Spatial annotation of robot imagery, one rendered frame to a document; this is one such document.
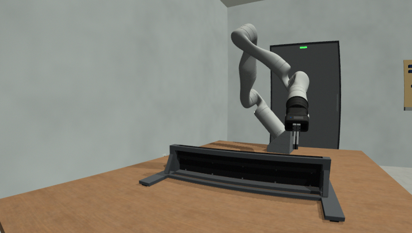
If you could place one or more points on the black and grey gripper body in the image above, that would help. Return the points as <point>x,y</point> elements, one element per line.
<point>297,111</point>

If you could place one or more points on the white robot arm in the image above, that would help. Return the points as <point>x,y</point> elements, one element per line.
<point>245,38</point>

